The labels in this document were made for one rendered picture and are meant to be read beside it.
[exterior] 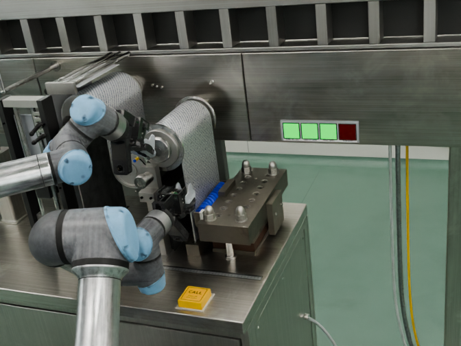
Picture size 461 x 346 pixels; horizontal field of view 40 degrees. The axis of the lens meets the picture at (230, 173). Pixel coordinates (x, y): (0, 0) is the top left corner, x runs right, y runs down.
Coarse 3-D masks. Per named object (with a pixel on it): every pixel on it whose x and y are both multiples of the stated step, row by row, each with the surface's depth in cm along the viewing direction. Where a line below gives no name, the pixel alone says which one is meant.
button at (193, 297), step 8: (192, 288) 175; (200, 288) 174; (208, 288) 174; (184, 296) 172; (192, 296) 171; (200, 296) 171; (208, 296) 172; (184, 304) 170; (192, 304) 169; (200, 304) 168
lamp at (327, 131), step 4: (320, 124) 198; (324, 124) 198; (328, 124) 197; (332, 124) 197; (320, 128) 199; (324, 128) 198; (328, 128) 198; (332, 128) 197; (320, 132) 199; (324, 132) 199; (328, 132) 198; (332, 132) 198; (324, 136) 199; (328, 136) 199; (332, 136) 198; (336, 136) 198
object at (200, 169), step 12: (204, 144) 198; (192, 156) 190; (204, 156) 199; (216, 156) 207; (192, 168) 191; (204, 168) 199; (216, 168) 208; (192, 180) 191; (204, 180) 199; (216, 180) 208; (204, 192) 200; (192, 216) 192
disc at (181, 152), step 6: (150, 126) 182; (156, 126) 182; (162, 126) 181; (168, 132) 181; (174, 132) 180; (174, 138) 181; (180, 144) 181; (180, 150) 182; (180, 156) 183; (174, 162) 185; (180, 162) 184; (162, 168) 187; (168, 168) 186; (174, 168) 186
